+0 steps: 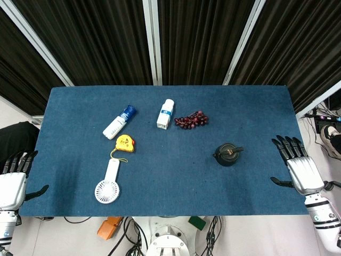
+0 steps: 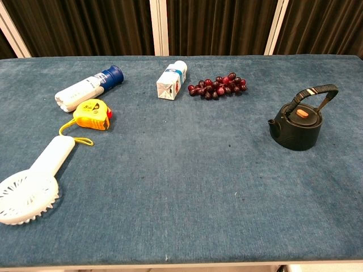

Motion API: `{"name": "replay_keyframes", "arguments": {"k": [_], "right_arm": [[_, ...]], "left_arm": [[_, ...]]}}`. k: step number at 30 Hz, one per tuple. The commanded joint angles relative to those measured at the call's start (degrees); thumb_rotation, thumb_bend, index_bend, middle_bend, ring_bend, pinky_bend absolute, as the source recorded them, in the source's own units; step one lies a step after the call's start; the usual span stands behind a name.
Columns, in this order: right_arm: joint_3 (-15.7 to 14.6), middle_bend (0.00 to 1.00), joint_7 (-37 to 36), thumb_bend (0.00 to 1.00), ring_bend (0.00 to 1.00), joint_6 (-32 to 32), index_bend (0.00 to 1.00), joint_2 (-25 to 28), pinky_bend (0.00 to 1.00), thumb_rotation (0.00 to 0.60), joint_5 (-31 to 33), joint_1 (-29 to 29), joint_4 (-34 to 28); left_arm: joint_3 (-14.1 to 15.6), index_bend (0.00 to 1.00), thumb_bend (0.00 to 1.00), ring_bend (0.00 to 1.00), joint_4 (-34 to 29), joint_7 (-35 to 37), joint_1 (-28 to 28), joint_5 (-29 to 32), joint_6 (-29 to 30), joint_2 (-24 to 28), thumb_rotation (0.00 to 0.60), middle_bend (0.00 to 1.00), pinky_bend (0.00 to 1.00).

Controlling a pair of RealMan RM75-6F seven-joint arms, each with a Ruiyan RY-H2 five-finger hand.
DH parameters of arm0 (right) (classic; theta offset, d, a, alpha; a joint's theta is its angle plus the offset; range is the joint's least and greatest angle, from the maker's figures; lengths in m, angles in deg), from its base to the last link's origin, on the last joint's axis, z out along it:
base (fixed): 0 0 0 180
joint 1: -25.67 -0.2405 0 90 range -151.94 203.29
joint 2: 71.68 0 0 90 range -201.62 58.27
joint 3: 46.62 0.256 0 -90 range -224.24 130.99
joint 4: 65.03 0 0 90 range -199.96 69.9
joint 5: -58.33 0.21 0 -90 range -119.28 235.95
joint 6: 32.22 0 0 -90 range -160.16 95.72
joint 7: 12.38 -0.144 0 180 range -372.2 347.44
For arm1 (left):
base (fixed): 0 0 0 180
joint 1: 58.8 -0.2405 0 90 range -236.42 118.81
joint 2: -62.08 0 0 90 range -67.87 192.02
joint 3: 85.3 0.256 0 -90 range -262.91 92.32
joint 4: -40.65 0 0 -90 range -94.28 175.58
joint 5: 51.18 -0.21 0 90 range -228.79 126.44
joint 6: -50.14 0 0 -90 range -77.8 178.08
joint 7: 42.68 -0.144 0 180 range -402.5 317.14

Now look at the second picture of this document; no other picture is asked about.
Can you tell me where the dark pleated curtain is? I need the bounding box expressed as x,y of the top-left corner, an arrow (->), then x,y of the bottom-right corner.
0,0 -> 363,60

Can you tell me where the red grape bunch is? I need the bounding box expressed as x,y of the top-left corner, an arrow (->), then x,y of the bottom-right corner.
187,72 -> 248,101

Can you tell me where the white handheld fan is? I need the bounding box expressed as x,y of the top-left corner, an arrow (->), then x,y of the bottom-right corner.
0,135 -> 76,226

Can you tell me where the white milk carton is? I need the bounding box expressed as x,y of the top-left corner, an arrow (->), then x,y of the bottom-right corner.
156,60 -> 188,101

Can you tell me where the white frame post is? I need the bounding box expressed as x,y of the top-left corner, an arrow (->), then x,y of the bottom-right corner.
0,2 -> 32,59
263,0 -> 290,56
149,0 -> 170,57

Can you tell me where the white bottle with blue cap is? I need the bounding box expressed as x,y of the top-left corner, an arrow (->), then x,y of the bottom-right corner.
54,65 -> 125,113

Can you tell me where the yellow tape measure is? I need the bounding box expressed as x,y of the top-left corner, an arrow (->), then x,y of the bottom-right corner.
58,99 -> 113,147

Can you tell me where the black round object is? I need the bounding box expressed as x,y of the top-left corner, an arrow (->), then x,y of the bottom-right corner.
267,84 -> 340,151

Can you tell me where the blue table cloth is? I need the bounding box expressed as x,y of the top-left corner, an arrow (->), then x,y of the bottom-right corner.
0,54 -> 363,269

